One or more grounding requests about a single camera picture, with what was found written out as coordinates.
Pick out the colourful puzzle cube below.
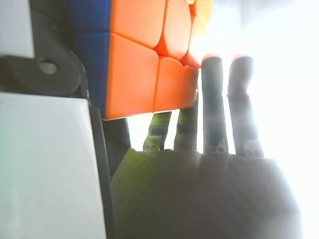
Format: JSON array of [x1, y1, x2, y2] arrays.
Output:
[[62, 0, 215, 120]]

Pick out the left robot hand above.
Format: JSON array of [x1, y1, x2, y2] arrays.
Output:
[[0, 0, 307, 239]]

